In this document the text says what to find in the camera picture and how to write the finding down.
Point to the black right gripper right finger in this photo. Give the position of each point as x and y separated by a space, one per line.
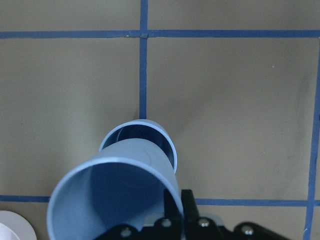
190 210

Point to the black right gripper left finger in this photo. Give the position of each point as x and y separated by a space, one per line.
172 215

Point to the blue plastic cup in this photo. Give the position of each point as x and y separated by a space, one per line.
143 129
122 184

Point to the pink plastic bowl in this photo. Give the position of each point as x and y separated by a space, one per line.
15 227

